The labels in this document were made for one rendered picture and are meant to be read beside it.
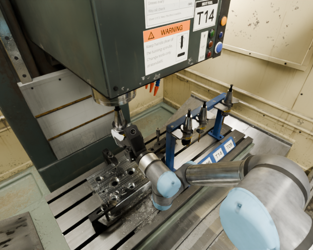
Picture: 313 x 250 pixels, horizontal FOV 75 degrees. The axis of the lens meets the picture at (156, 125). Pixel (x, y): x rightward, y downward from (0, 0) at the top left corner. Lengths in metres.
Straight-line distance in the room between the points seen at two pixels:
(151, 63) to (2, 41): 0.68
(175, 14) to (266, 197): 0.44
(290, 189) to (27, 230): 1.36
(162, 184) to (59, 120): 0.76
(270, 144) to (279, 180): 1.17
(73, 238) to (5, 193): 0.89
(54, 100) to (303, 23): 1.33
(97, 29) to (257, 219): 0.44
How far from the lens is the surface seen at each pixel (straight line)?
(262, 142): 1.63
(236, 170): 0.60
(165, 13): 0.53
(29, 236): 1.48
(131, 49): 0.48
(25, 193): 1.76
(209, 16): 0.66
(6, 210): 1.74
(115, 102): 0.69
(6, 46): 1.05
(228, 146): 1.33
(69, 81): 1.15
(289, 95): 1.49
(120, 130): 0.82
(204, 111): 1.00
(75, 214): 1.13
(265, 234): 0.40
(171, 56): 0.57
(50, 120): 1.21
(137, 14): 0.48
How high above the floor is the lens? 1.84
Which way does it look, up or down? 39 degrees down
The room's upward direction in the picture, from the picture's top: 1 degrees counter-clockwise
